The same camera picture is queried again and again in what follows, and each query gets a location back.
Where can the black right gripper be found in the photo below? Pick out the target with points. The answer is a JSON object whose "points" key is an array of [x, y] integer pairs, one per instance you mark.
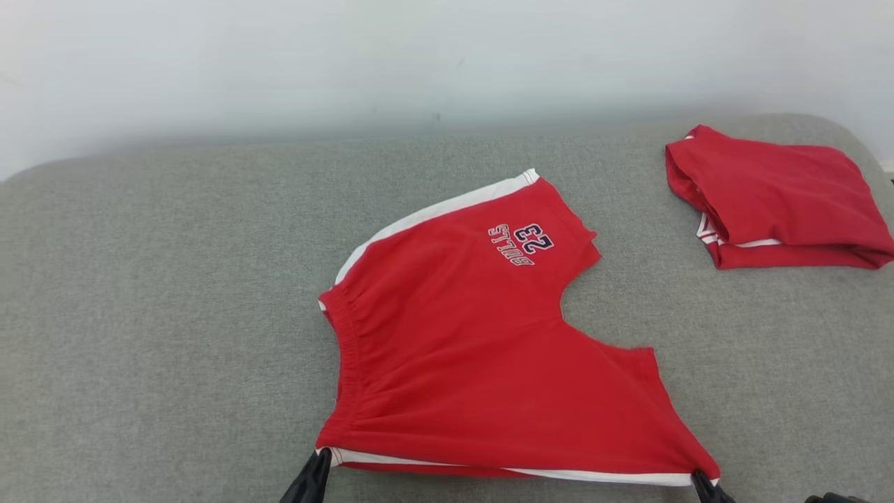
{"points": [[834, 499]]}

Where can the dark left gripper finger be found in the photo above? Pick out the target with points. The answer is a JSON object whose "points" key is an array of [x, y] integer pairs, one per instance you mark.
{"points": [[323, 492], [304, 489]]}

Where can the red basketball jersey number 23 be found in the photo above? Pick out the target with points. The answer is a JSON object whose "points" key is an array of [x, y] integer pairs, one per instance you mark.
{"points": [[775, 188]]}

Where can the red white basketball shorts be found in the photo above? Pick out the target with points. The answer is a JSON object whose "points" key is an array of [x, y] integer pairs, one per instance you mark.
{"points": [[475, 363]]}

